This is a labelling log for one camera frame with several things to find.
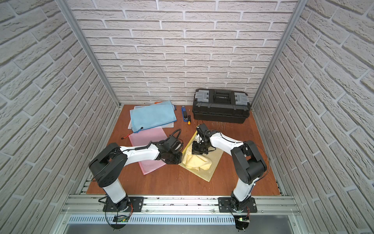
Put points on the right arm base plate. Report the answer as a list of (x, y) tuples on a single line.
[(226, 204)]

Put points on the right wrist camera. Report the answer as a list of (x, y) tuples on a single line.
[(199, 139)]

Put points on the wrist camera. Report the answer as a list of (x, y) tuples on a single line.
[(177, 144), (199, 139)]

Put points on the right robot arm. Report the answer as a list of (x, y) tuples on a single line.
[(248, 162)]

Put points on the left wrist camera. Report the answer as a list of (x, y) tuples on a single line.
[(177, 144)]

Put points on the blue document bag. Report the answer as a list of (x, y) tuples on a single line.
[(152, 116)]

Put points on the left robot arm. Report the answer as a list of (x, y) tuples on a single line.
[(107, 166)]

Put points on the yellow document bag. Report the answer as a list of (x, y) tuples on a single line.
[(214, 155)]

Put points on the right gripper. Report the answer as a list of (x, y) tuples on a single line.
[(196, 151)]

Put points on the yellow cleaning cloth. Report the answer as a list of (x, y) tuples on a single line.
[(196, 162)]

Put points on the clear mesh document bag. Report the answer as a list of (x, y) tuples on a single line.
[(169, 125)]

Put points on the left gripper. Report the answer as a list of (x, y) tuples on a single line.
[(174, 157)]

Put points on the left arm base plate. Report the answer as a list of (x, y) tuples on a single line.
[(136, 204)]

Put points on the black plastic toolbox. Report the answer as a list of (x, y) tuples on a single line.
[(221, 105)]

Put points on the aluminium mounting rail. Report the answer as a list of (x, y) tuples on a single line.
[(180, 205)]

